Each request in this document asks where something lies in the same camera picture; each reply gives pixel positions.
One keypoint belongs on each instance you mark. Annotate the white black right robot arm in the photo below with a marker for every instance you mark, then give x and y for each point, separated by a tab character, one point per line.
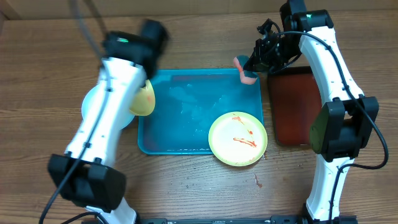
347	117

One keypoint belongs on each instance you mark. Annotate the light blue plate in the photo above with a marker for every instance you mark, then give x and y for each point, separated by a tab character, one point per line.
87	104

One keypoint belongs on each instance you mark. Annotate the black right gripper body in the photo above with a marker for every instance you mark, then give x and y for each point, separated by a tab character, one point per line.
276	55

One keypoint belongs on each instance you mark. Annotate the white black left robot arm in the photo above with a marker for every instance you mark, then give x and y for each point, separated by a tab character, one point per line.
85	174

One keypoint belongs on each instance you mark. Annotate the teal plastic tray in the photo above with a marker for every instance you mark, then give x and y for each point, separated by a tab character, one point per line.
187	102

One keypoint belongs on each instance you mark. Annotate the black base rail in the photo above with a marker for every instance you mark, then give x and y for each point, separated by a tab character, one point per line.
275	219

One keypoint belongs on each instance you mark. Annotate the black tray with brown water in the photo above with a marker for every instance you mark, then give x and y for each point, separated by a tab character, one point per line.
295	103

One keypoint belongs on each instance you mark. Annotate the yellow plate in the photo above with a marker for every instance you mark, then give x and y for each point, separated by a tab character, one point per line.
237	139
144	101

